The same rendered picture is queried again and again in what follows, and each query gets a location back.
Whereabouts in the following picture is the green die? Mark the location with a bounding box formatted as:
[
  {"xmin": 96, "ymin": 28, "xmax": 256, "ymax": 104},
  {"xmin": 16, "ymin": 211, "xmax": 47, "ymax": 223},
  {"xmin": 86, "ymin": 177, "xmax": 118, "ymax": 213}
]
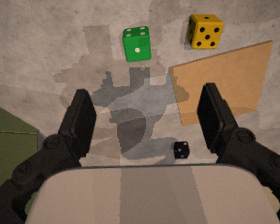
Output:
[{"xmin": 122, "ymin": 26, "xmax": 151, "ymax": 62}]

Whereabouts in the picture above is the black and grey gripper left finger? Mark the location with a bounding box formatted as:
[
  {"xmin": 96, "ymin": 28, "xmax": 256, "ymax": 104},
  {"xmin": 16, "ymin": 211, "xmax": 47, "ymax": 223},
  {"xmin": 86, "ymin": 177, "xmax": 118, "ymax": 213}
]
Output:
[{"xmin": 0, "ymin": 89, "xmax": 97, "ymax": 224}]

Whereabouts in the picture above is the yellow die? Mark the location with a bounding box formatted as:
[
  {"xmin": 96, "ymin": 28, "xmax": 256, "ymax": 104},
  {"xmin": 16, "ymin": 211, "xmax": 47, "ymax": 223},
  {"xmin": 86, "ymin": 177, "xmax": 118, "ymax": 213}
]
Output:
[{"xmin": 187, "ymin": 14, "xmax": 224, "ymax": 49}]

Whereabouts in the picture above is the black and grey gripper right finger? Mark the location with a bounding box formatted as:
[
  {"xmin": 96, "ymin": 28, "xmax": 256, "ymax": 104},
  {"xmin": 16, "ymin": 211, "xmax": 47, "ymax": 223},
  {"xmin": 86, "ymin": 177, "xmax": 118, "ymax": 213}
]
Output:
[{"xmin": 197, "ymin": 83, "xmax": 280, "ymax": 203}]

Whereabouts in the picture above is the black die with white pips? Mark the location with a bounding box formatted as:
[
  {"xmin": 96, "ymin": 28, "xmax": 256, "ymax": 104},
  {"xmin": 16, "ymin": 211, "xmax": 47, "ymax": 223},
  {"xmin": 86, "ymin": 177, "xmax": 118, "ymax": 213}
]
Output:
[{"xmin": 173, "ymin": 141, "xmax": 190, "ymax": 159}]

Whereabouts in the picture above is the orange flat mat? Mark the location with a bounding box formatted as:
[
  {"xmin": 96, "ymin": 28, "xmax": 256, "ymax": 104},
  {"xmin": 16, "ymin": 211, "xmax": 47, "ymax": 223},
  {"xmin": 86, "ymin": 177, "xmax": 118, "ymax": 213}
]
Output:
[{"xmin": 169, "ymin": 40, "xmax": 273, "ymax": 126}]

